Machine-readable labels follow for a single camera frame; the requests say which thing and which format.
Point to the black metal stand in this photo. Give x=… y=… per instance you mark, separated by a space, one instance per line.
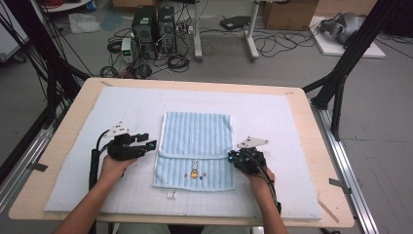
x=354 y=48
x=42 y=48

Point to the slim black computer tower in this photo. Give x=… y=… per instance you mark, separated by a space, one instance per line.
x=167 y=29

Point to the small white tag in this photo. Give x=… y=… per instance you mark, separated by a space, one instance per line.
x=171 y=195

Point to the white power supply box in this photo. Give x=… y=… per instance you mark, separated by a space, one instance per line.
x=126 y=50

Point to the person's legs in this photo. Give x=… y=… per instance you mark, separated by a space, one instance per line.
x=146 y=229

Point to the clear plastic bag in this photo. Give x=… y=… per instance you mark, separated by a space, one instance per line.
x=83 y=23

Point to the thin wooden stick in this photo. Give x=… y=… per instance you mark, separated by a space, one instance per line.
x=328 y=211

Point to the person's left hand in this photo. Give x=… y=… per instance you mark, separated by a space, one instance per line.
x=113 y=169

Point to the brown cardboard box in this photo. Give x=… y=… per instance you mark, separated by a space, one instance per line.
x=289 y=14

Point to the black flat device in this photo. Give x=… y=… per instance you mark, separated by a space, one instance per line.
x=234 y=22

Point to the grey machine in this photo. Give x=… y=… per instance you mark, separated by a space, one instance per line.
x=344 y=27

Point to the white floor board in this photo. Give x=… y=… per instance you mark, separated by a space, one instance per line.
x=334 y=48

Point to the blue striped towel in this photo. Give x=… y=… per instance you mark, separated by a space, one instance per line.
x=195 y=136

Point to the white desk leg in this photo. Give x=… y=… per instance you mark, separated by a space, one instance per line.
x=251 y=35
x=197 y=32

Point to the person's right hand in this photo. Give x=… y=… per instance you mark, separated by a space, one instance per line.
x=263 y=180

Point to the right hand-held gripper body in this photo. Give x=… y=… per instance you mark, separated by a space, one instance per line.
x=250 y=161

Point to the black tape piece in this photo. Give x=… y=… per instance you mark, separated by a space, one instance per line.
x=339 y=184
x=39 y=167

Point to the white grid mat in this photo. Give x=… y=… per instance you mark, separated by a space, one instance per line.
x=130 y=107

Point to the large black computer tower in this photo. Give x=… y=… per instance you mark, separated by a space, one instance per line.
x=144 y=29

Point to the aluminium rail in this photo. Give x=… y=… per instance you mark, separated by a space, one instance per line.
x=19 y=172
x=350 y=169

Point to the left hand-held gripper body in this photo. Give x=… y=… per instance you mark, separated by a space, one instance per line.
x=125 y=149

